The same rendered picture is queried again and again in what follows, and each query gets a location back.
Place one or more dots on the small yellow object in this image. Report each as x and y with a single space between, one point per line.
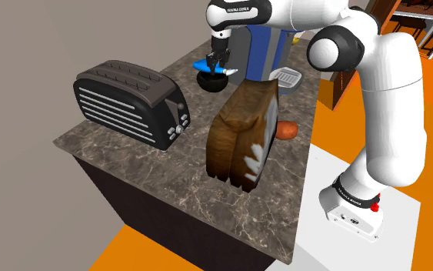
296 39

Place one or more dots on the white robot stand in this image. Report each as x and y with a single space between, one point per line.
351 259

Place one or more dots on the black toaster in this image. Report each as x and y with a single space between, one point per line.
126 105

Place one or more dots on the black bowl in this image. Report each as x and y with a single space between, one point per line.
211 83

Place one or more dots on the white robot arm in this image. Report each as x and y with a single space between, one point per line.
388 112

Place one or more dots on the blue coffee machine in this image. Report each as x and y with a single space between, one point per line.
265 52

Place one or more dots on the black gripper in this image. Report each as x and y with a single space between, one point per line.
219 45

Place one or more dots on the brown bread loaf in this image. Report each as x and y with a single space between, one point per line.
235 142

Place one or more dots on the blue pen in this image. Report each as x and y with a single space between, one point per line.
201 65

